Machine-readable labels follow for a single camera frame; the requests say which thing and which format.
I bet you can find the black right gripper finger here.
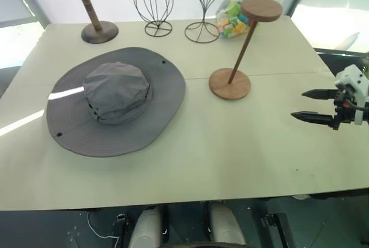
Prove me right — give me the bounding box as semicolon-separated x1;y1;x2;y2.
301;88;338;101
290;111;335;127

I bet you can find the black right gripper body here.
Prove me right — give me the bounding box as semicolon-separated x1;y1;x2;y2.
330;85;360;131

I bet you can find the brown wooden disc hat stand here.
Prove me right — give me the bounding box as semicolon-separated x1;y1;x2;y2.
209;0;284;101

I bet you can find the grey wide-brim bucket hat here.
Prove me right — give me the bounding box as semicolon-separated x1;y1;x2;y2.
46;47;187;158

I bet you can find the dark wooden mushroom hat stand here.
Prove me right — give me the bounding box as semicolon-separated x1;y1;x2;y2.
58;0;119;44

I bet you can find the clear jar of colourful blocks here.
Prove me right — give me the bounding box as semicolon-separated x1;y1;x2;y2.
215;0;253;40

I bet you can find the silver right robot leg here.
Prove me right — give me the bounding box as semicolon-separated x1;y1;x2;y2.
208;201;246;246

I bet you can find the silver robot leg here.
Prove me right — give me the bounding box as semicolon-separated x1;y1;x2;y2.
127;205;163;248
208;201;246;246

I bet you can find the silver left robot leg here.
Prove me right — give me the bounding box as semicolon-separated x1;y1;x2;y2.
127;205;163;248

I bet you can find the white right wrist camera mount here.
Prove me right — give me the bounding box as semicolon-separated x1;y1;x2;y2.
334;64;369;126

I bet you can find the black table frame bracket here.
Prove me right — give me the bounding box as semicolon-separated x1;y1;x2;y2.
260;212;296;248

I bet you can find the black wire tall hat stand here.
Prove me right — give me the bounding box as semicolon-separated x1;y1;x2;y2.
184;0;235;43

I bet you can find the white cord on floor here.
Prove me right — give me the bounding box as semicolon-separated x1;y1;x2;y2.
86;211;121;248

